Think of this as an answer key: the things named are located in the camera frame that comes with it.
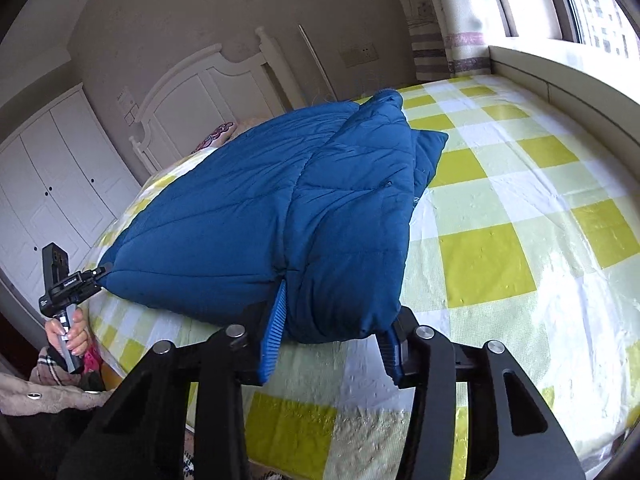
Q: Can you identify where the dark framed window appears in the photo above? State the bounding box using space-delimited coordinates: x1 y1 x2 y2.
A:
480 0 640 61

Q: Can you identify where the white wooden headboard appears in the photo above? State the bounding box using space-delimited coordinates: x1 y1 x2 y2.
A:
129 26 308 176

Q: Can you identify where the beige window sill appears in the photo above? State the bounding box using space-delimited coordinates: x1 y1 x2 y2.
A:
487 44 640 241

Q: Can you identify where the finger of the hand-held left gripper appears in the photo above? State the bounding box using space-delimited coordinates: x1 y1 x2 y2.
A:
82 262 115 291

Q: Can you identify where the beige wall socket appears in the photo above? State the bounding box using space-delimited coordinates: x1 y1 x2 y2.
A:
339 42 380 67

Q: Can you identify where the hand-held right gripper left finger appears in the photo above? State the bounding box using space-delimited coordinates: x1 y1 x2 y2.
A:
56 280 289 480

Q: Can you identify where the patterned curtain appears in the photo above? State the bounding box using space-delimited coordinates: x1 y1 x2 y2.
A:
385 0 521 84

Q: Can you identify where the person's beige coat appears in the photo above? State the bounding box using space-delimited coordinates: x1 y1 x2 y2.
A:
0 371 118 417

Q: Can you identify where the floral patterned pillow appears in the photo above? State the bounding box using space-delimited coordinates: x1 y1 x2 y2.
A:
192 122 237 154

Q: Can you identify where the pale pink pillow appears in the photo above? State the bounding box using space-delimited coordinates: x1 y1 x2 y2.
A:
230 117 266 139

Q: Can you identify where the white wardrobe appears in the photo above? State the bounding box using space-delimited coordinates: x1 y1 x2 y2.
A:
0 82 143 311

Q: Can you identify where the person's left hand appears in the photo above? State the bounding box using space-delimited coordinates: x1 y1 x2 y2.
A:
45 305 92 359

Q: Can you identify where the yellow checkered bed sheet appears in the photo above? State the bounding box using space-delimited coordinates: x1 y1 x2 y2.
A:
82 74 640 480

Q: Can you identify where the blue quilted jacket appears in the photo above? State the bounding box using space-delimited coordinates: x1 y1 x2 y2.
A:
97 89 449 345

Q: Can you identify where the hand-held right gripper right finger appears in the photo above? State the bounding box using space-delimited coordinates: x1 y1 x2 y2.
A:
380 306 588 480

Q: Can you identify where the metal pole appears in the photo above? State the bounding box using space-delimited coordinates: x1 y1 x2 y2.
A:
298 24 337 103

